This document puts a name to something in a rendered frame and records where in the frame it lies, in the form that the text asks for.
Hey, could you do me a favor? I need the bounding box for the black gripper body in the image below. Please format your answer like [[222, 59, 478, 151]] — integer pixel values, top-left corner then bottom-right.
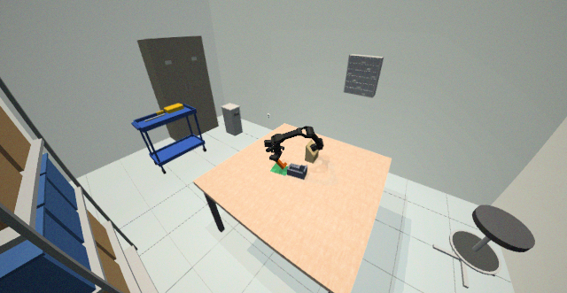
[[269, 146, 284, 161]]

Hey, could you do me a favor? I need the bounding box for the orange l-shaped part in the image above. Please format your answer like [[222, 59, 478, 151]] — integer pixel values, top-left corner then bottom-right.
[[276, 159, 287, 169]]

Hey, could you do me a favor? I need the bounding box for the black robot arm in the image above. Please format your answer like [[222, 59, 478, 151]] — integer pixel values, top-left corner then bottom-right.
[[264, 126, 324, 153]]

